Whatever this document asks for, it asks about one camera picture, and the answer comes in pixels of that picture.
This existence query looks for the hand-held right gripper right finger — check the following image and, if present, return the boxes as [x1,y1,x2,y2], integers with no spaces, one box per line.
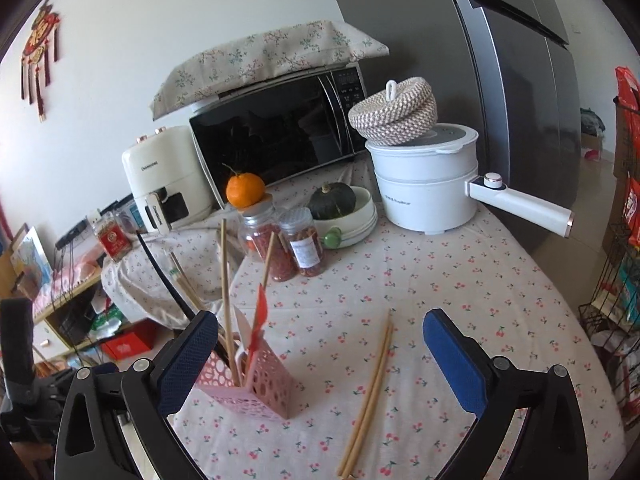
[422,308,588,480]

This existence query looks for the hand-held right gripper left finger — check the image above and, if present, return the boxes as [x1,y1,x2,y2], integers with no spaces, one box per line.
[54,310,219,480]

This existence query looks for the white paper chopstick sleeve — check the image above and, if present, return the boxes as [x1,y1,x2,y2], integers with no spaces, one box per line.
[235,310,258,361]

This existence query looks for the pink perforated utensil holder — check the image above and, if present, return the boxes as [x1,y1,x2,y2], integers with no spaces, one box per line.
[194,332,299,419]

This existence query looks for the long wooden chopstick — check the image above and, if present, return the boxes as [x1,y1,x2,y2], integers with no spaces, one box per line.
[342,325,395,480]
[220,218,242,388]

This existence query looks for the red chopsticks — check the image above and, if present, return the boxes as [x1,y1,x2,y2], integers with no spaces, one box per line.
[251,284,269,363]

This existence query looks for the bundle of chopsticks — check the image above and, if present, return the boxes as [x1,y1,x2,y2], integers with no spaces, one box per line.
[336,309,393,477]

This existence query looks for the clear disposable chopsticks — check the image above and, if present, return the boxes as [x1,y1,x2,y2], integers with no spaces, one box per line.
[168,251,198,311]

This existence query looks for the short wooden chopstick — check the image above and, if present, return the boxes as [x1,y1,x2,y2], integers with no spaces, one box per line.
[261,230,277,288]

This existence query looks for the red box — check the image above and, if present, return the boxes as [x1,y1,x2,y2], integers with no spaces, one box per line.
[100,319,161,361]

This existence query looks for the wooden shelf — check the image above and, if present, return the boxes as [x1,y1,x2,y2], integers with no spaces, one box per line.
[0,222,106,366]

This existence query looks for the cherry print tablecloth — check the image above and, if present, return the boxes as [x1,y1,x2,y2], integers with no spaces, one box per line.
[101,160,626,480]

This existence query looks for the colourful picture book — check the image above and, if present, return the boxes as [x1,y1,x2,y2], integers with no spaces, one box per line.
[10,226,53,291]

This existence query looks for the pink cloth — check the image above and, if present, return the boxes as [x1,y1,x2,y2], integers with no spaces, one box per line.
[55,250,103,291]

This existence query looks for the red labelled small jar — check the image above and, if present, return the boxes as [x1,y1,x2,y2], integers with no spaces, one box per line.
[87,210,132,263]

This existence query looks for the glass jar of red berries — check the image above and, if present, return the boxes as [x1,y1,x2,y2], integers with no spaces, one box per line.
[238,194,296,282]

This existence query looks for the labelled jar of red berries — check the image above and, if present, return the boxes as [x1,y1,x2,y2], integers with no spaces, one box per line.
[279,207,326,278]

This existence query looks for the white ceramic bowl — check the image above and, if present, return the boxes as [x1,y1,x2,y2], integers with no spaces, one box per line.
[320,210,379,249]
[312,186,377,233]

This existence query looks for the white electric cooking pot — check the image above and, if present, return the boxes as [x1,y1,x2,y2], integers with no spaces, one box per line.
[365,122,575,238]

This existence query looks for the orange tangerine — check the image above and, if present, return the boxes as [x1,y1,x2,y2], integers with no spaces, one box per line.
[226,170,266,208]

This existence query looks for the white air fryer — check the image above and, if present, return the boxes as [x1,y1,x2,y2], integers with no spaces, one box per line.
[121,126,216,235]

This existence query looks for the blue snack packet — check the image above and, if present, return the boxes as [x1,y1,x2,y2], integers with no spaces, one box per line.
[612,260,640,326]

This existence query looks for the dark green pumpkin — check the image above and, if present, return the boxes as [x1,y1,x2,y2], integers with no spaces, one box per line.
[306,183,357,221]

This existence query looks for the black microwave oven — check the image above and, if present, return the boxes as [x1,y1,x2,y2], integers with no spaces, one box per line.
[189,64,371,211]

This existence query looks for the dark cloth pile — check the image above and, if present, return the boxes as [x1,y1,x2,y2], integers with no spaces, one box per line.
[580,107,606,138]

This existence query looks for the grey refrigerator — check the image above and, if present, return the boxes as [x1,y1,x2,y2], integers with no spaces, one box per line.
[320,0,583,261]

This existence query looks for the floral cloth cover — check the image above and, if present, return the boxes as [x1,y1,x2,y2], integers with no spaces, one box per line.
[150,20,391,122]

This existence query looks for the red snack packet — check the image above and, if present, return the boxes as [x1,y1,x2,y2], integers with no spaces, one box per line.
[614,66,640,111]

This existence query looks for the black wire rack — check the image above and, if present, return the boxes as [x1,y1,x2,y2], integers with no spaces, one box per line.
[577,95,640,433]

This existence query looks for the woven rope basket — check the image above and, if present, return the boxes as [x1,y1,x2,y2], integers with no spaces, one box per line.
[348,76,438,142]

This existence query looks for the red wall ornament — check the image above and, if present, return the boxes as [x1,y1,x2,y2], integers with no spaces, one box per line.
[20,0,63,123]

